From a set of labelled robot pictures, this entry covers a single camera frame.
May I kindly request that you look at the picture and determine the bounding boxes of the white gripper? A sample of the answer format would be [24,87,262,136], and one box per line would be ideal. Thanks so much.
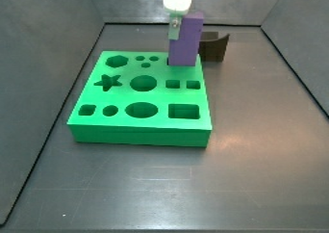
[163,0,193,40]

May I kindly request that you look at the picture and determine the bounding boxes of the purple arch block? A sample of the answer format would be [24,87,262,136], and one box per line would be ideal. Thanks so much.
[169,12,203,66]

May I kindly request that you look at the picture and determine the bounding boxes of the dark arch block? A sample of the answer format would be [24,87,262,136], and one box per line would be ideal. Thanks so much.
[199,32,230,63]

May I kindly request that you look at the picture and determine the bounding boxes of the green shape sorter block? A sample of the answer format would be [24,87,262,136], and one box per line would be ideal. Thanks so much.
[67,51,213,147]

